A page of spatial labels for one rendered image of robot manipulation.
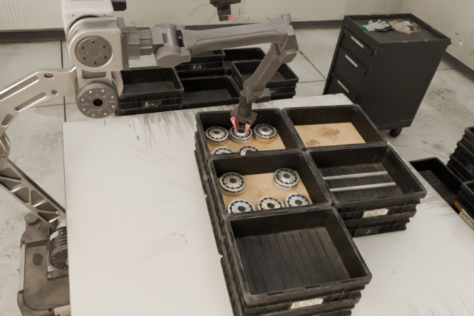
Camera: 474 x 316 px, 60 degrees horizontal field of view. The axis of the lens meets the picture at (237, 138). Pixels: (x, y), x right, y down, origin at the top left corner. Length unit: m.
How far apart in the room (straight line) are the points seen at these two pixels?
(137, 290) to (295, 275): 0.53
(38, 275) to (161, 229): 0.73
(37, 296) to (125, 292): 0.68
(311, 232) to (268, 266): 0.23
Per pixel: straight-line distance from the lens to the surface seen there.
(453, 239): 1.97
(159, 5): 4.51
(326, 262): 1.49
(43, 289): 2.12
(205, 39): 1.21
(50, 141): 3.22
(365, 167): 1.89
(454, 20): 5.28
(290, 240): 1.51
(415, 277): 1.76
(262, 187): 1.65
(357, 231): 1.73
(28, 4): 4.32
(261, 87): 1.60
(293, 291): 1.27
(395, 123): 3.49
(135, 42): 1.16
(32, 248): 2.27
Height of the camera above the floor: 1.98
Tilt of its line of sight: 38 degrees down
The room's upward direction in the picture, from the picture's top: 8 degrees clockwise
